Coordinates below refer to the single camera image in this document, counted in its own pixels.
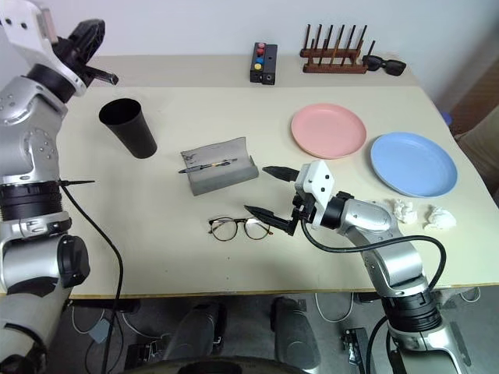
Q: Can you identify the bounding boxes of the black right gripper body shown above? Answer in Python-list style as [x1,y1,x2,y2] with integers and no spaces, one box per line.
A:
[288,189,317,237]

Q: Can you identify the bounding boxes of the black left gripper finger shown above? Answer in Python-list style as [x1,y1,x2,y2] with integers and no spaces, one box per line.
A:
[80,23,106,62]
[72,19,105,50]

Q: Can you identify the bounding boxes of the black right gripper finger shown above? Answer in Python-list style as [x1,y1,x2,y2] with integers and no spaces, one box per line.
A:
[263,165,300,182]
[244,205,292,231]

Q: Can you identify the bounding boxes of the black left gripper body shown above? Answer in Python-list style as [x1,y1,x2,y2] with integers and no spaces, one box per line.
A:
[51,35,120,85]

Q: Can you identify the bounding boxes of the round tortoiseshell eyeglasses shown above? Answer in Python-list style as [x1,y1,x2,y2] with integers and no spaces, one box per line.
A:
[207,216,274,242]

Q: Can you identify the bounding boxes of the grey glasses case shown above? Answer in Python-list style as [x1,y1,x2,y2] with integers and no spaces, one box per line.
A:
[179,136,260,196]

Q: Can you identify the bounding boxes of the black marker pen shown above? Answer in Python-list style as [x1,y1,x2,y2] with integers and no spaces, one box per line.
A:
[178,157,239,175]

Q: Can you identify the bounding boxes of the black plastic cup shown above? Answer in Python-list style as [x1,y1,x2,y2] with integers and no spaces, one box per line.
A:
[97,98,159,160]

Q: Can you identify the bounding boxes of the pink plate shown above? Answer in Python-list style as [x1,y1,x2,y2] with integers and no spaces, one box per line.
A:
[290,103,368,160]

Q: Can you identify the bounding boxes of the crumpled white tissue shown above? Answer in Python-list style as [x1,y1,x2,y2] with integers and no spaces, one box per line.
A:
[384,197,418,225]
[423,204,458,231]

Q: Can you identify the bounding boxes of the black box with coloured buttons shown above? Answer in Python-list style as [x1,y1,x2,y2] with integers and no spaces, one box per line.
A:
[249,41,278,86]

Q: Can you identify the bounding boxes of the brown wooden peg rack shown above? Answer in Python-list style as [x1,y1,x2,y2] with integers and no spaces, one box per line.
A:
[299,23,377,74]

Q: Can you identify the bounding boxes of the blue plate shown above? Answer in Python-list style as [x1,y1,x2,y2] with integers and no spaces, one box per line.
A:
[369,131,459,198]

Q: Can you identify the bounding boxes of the dark rounded shape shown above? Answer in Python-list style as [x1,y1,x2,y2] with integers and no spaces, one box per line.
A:
[171,302,229,362]
[270,296,324,370]

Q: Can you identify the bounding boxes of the black floor box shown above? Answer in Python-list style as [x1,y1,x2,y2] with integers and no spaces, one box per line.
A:
[124,338,167,371]
[341,326,376,374]

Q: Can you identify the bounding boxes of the dark curved base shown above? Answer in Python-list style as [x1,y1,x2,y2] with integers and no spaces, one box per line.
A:
[128,352,313,374]

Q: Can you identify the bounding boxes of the black sunglasses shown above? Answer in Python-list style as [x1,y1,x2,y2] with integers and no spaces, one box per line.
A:
[361,54,407,77]

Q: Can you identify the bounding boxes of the padded chair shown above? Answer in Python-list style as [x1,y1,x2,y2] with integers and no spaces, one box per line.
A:
[440,69,499,196]

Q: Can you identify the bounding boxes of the grey power adapter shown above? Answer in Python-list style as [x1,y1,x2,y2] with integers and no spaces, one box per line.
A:
[88,317,111,344]

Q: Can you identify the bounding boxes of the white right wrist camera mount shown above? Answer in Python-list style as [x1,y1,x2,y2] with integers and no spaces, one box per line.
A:
[295,159,337,227]

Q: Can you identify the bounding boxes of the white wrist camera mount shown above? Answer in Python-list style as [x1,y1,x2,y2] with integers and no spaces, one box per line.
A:
[295,159,337,227]
[0,0,87,97]

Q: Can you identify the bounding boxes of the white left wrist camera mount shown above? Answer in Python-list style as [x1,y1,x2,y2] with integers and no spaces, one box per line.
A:
[0,0,87,97]

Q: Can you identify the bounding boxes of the white looped floor cable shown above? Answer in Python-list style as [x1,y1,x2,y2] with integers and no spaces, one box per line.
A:
[313,291,356,323]

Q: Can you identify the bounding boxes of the black cable tie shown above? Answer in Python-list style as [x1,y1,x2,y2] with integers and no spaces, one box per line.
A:
[58,178,97,188]

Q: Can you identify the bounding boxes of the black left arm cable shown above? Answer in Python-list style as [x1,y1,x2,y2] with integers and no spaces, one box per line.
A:
[58,179,125,374]

